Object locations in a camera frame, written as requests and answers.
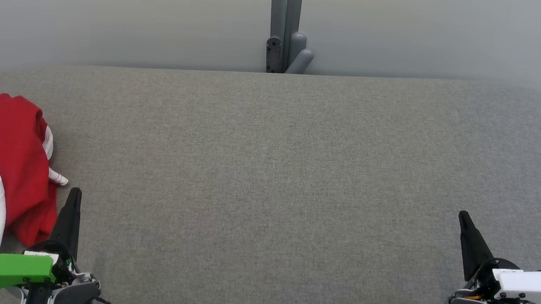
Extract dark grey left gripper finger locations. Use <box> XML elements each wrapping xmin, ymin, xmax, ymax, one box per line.
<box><xmin>47</xmin><ymin>185</ymin><xmax>85</xmax><ymax>260</ymax></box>

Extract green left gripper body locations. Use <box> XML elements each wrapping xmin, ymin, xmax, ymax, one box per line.
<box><xmin>0</xmin><ymin>247</ymin><xmax>60</xmax><ymax>304</ymax></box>

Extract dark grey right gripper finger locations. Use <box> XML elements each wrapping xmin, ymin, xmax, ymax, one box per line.
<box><xmin>452</xmin><ymin>210</ymin><xmax>500</xmax><ymax>284</ymax></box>

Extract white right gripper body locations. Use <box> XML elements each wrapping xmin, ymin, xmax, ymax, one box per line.
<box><xmin>473</xmin><ymin>258</ymin><xmax>541</xmax><ymax>304</ymax></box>

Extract red shorts with white band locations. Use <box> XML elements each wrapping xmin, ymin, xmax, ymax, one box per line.
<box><xmin>0</xmin><ymin>92</ymin><xmax>78</xmax><ymax>251</ymax></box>

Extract grey fabric sofa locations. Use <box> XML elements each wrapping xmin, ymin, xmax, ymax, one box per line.
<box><xmin>0</xmin><ymin>31</ymin><xmax>541</xmax><ymax>304</ymax></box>

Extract grey lever handle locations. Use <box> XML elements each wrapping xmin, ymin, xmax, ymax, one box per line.
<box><xmin>286</xmin><ymin>31</ymin><xmax>317</xmax><ymax>76</ymax></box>

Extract dark grey hinge bracket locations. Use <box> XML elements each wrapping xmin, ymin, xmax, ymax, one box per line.
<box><xmin>263</xmin><ymin>36</ymin><xmax>284</xmax><ymax>74</ymax></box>

